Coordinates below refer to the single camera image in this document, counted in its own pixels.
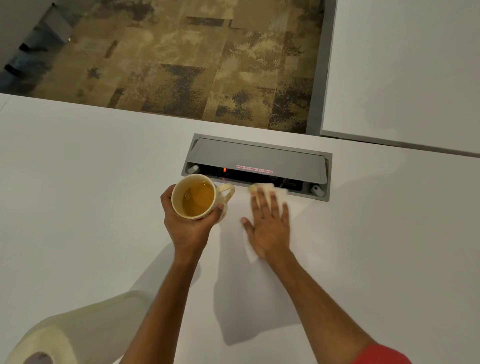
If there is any person's left forearm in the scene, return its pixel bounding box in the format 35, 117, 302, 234
119, 242, 211, 364

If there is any person's right hand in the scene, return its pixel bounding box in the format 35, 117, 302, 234
241, 187, 292, 264

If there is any person's left hand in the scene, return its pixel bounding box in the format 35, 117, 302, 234
160, 184, 227, 256

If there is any person's right forearm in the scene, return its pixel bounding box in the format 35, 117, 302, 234
259, 249, 379, 364

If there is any white paper towel roll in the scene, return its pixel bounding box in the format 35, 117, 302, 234
4, 290, 151, 364

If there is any red shirt sleeve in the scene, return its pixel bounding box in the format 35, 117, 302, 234
347, 344, 414, 364

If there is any grey chair base with casters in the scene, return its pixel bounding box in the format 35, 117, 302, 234
3, 2, 74, 81

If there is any cream ceramic mug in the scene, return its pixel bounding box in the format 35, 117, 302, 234
171, 174, 236, 225

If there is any grey table side panel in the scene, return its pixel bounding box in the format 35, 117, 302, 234
305, 0, 338, 136

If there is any grey table power socket box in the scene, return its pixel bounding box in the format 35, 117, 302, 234
181, 133, 333, 202

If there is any amber tea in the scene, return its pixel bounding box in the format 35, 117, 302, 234
182, 182, 216, 218

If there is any white paper towel sheet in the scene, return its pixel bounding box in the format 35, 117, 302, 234
240, 182, 292, 263

